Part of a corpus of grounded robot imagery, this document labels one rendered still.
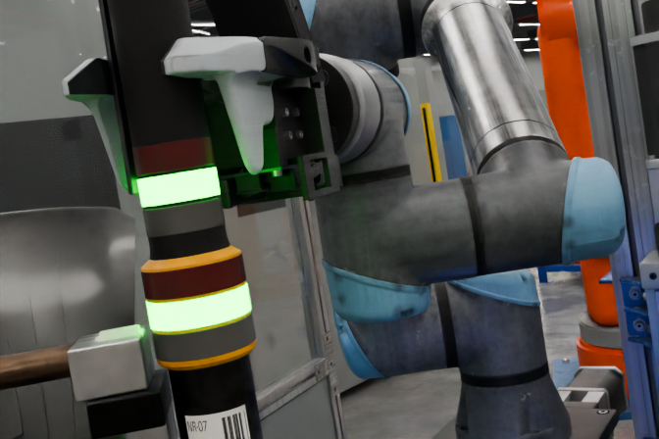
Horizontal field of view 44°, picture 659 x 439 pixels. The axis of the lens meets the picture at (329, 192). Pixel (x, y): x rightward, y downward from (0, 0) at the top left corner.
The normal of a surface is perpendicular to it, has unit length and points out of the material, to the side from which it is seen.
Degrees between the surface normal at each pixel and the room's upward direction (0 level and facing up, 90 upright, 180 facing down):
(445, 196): 43
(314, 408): 90
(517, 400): 72
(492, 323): 90
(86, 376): 90
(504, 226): 89
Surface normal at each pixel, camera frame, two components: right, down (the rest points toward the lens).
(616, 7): -0.51, 0.13
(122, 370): 0.11, 0.04
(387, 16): -0.02, 0.31
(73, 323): 0.09, -0.71
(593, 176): -0.11, -0.58
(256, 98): 0.97, -0.14
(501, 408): -0.31, -0.21
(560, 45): -0.24, 0.19
